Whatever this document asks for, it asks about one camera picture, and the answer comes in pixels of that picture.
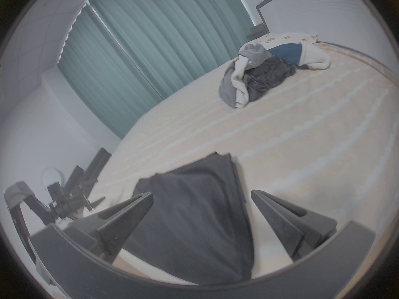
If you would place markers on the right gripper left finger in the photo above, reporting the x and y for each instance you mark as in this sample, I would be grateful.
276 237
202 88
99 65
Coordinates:
124 226

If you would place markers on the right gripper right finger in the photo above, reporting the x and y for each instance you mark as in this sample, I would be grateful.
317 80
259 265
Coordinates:
286 226

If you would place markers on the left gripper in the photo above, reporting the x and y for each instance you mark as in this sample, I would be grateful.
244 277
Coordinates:
71 204

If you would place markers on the black T-shirt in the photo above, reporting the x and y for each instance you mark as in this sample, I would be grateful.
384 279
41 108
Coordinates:
199 213

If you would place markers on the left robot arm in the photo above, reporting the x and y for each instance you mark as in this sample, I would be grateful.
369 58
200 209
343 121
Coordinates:
21 195

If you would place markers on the bed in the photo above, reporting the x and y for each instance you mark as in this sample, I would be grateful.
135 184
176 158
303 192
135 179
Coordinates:
280 135

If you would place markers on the pile of clothes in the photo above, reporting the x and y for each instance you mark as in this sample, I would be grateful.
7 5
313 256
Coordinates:
249 76

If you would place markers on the round white mirror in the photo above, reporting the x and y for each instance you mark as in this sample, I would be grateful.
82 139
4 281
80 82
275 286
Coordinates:
60 174

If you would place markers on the blue-green curtain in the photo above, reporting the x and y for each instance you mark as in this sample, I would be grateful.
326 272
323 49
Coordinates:
174 33
103 82

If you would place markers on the white printed pillow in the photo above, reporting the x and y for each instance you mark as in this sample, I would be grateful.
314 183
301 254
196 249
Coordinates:
274 37

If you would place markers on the grey bedside table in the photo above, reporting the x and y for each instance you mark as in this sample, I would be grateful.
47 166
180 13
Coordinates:
257 30

